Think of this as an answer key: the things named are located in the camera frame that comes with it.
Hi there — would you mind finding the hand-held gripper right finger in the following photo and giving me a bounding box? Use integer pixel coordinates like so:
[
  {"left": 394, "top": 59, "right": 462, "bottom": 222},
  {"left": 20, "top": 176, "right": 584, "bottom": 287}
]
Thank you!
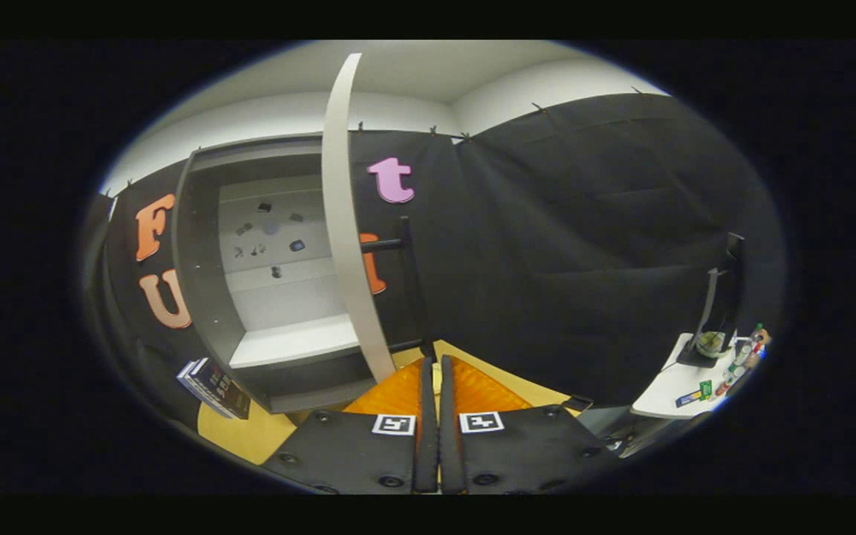
[{"left": 439, "top": 355, "right": 626, "bottom": 495}]

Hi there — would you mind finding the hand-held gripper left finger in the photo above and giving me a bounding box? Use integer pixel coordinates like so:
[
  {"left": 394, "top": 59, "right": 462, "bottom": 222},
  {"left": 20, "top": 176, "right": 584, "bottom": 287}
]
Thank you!
[{"left": 261, "top": 357, "right": 440, "bottom": 495}]

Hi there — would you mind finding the black door handle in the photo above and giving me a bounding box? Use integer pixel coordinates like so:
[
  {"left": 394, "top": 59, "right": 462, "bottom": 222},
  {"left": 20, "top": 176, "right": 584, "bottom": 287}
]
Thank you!
[{"left": 360, "top": 215, "right": 436, "bottom": 357}]

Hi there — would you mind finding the beige cabinet door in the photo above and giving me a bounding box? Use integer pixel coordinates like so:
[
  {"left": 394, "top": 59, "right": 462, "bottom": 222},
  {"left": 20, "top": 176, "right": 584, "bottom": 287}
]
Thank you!
[{"left": 322, "top": 53, "right": 398, "bottom": 383}]

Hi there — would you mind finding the white side table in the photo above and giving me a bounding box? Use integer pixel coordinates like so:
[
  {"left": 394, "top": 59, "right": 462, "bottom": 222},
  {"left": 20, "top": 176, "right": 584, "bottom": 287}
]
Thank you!
[{"left": 631, "top": 332, "right": 767, "bottom": 419}]

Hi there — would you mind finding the black backdrop cloth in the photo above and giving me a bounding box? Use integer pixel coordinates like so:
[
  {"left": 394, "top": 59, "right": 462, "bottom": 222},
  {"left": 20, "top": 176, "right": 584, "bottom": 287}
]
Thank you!
[{"left": 79, "top": 93, "right": 785, "bottom": 439}]

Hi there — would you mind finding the grey cabinet body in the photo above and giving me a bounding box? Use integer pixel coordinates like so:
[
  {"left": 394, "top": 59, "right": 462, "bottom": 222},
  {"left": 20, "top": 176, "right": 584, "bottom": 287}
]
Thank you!
[{"left": 172, "top": 134, "right": 429, "bottom": 415}]

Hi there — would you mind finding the clear bottle green cap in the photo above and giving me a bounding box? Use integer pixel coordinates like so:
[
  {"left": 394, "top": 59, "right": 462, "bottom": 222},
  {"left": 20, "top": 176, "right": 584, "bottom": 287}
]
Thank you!
[{"left": 731, "top": 322, "right": 765, "bottom": 366}]

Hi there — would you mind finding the black monitor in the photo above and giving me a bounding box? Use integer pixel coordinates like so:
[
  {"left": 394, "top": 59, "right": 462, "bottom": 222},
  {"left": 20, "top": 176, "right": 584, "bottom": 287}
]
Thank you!
[{"left": 677, "top": 233, "right": 745, "bottom": 369}]

